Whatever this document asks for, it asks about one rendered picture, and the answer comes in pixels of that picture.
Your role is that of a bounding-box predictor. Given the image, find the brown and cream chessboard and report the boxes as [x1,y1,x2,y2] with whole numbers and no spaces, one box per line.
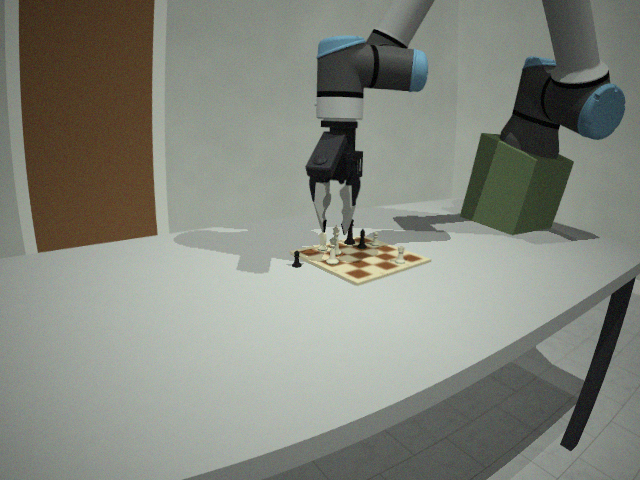
[289,236,432,286]

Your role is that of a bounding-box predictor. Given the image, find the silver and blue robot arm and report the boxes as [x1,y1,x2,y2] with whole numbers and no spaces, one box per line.
[306,0,625,178]

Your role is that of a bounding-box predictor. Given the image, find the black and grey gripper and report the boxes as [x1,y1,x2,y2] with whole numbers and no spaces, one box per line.
[309,120,363,235]

